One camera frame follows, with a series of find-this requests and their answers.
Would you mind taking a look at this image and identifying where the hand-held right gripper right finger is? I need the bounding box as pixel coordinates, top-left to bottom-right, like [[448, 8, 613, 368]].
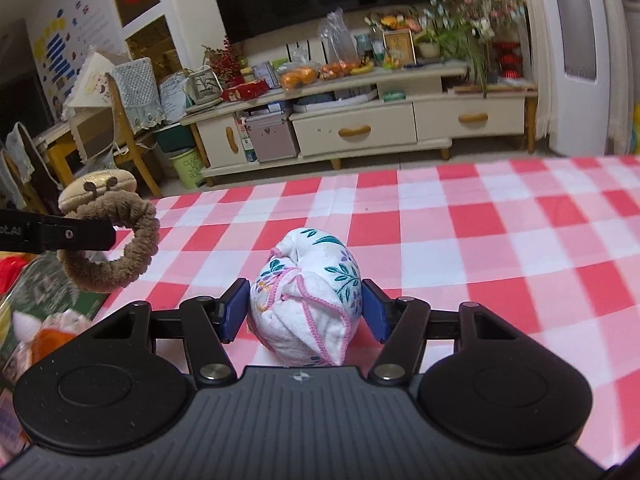
[[361, 279, 506, 386]]

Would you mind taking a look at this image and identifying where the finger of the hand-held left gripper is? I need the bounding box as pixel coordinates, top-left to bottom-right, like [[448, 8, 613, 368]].
[[0, 208, 117, 255]]

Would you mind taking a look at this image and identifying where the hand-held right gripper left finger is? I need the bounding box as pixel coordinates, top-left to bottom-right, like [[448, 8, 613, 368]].
[[107, 278, 251, 386]]

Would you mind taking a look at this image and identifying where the green printed cardboard box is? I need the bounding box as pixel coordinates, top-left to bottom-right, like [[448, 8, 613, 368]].
[[0, 252, 110, 396]]

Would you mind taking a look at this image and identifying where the white floral cloth bundle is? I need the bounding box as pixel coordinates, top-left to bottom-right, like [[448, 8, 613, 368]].
[[248, 227, 363, 367]]

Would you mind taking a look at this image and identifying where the brown plush ring toy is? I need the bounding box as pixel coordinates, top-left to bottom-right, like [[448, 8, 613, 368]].
[[56, 170, 162, 293]]

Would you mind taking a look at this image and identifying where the orange plush toy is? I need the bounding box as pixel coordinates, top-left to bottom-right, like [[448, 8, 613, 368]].
[[27, 312, 88, 361]]

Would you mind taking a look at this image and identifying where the yellow wooden table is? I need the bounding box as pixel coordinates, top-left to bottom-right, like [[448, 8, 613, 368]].
[[35, 107, 131, 188]]

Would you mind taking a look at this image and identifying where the wooden chair with lace cover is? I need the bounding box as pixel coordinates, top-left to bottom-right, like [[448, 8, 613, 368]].
[[0, 120, 53, 216], [104, 56, 168, 200]]

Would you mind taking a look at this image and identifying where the light green waste bin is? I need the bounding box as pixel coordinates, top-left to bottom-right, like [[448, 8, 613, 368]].
[[167, 146, 207, 191]]

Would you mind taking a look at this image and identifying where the pink checkered tablecloth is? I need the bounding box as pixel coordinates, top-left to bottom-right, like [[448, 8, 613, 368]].
[[92, 155, 640, 471]]

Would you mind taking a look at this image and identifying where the dark green storage bin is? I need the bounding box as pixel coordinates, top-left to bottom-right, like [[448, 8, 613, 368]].
[[151, 121, 197, 153]]

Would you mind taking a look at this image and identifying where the cream printed paper board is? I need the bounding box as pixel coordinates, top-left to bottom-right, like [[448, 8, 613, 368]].
[[65, 51, 127, 109]]

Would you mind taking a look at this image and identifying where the grey storage box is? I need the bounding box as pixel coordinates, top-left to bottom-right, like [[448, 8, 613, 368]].
[[244, 111, 302, 164]]

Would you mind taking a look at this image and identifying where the cream TV cabinet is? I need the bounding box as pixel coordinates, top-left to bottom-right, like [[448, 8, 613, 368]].
[[179, 60, 540, 192]]

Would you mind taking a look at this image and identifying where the small glass fish tank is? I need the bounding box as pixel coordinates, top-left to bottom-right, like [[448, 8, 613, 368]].
[[184, 66, 224, 107]]

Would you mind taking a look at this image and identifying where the red gift box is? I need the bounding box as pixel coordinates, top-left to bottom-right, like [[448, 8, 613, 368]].
[[221, 80, 271, 102]]

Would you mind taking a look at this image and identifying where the red berry branch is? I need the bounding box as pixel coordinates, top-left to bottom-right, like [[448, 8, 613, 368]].
[[202, 35, 246, 86]]

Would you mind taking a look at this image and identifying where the low bag of oranges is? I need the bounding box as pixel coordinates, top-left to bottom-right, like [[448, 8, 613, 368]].
[[277, 62, 321, 92]]

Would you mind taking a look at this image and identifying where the framed picture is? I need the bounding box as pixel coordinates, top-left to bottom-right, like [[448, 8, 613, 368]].
[[382, 28, 417, 68]]

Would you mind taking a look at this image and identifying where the potted green plant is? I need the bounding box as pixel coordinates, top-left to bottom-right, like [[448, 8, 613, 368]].
[[415, 25, 493, 98]]

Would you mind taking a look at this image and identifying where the tall clear bag of oranges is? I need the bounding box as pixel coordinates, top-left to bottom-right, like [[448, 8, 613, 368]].
[[318, 7, 361, 81]]

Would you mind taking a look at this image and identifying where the red vase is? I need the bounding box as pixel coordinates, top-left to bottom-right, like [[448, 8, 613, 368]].
[[492, 40, 523, 81]]

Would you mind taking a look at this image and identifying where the artificial flower bouquet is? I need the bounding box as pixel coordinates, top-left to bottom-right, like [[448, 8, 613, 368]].
[[425, 0, 528, 46]]

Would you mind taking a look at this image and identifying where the white standing air conditioner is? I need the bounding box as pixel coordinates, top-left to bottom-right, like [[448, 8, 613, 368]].
[[517, 0, 632, 159]]

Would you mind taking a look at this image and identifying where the colourful wall poster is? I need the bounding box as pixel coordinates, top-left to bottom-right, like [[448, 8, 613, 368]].
[[27, 0, 126, 121]]

